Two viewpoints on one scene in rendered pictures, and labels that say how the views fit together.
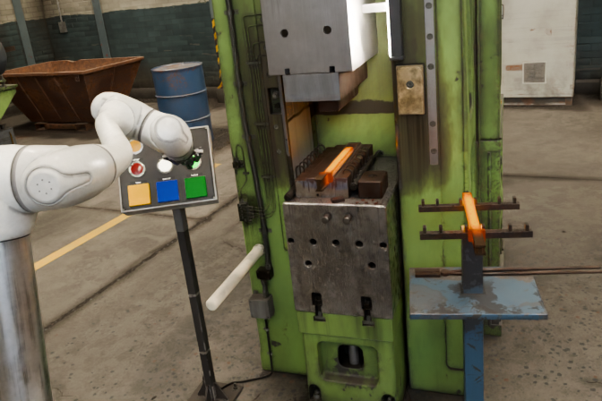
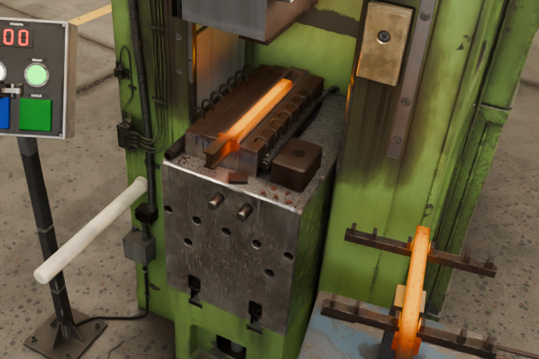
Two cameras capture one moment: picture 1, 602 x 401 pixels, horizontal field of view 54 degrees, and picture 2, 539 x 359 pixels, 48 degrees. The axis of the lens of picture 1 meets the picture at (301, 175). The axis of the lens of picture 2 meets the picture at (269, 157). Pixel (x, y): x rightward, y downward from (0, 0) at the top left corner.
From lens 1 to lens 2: 0.86 m
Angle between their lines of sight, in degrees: 18
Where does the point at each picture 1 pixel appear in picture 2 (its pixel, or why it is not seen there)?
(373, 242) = (275, 248)
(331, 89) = (252, 22)
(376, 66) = not seen: outside the picture
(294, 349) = not seen: hidden behind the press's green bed
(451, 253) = (387, 268)
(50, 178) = not seen: outside the picture
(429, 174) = (382, 167)
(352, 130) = (302, 47)
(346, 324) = (227, 320)
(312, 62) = not seen: outside the picture
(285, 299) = not seen: hidden behind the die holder
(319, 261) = (201, 245)
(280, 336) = (160, 281)
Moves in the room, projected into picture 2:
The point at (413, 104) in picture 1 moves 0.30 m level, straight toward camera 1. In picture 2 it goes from (382, 67) to (357, 142)
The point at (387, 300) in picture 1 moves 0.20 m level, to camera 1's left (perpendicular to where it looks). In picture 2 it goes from (282, 316) to (206, 307)
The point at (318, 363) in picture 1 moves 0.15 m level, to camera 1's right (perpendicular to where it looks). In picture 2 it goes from (189, 344) to (237, 350)
